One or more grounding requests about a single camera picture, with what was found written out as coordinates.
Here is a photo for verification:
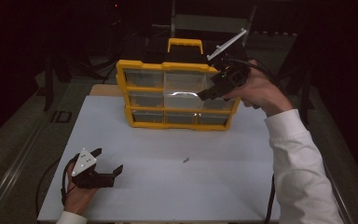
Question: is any clear plastic drawer bin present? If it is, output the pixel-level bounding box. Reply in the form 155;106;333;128
163;71;208;109

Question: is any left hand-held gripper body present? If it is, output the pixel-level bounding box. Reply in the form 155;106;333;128
70;147;117;189

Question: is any person's left hand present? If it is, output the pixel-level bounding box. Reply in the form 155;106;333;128
63;161;100;217

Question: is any person's right hand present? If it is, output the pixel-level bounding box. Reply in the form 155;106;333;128
225;59;294;119

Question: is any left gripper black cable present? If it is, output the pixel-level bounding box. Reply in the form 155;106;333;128
35;153;79;218

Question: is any dark stand leg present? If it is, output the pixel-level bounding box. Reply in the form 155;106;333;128
279;55;312;125
42;55;73;112

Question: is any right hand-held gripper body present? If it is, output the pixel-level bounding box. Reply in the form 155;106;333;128
206;28;252;91

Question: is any set of clear organizer drawers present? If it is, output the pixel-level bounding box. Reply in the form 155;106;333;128
124;69;241;124

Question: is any yellow black organizer cabinet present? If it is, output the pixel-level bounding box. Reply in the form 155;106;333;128
115;37;250;132

